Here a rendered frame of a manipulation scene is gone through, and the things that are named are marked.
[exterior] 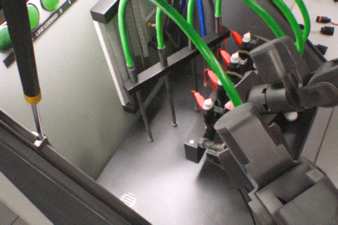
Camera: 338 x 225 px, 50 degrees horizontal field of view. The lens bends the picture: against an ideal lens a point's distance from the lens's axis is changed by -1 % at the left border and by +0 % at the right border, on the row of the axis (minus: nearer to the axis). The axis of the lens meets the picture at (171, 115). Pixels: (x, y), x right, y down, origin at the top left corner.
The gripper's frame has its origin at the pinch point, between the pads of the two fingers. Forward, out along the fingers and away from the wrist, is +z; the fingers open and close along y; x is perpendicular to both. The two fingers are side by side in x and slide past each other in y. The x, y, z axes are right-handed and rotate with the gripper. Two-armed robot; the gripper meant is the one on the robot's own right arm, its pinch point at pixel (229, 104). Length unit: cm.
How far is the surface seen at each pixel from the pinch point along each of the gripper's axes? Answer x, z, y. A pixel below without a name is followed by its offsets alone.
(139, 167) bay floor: 15.1, 36.0, -7.9
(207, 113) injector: 2.1, 6.4, -0.2
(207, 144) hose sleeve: 10.6, -1.4, -2.2
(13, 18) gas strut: 33, -35, 30
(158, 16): -2.3, 7.1, 23.8
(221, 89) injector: -5.6, 8.2, 1.2
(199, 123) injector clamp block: -0.2, 17.7, -4.7
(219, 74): 10.9, -20.2, 12.1
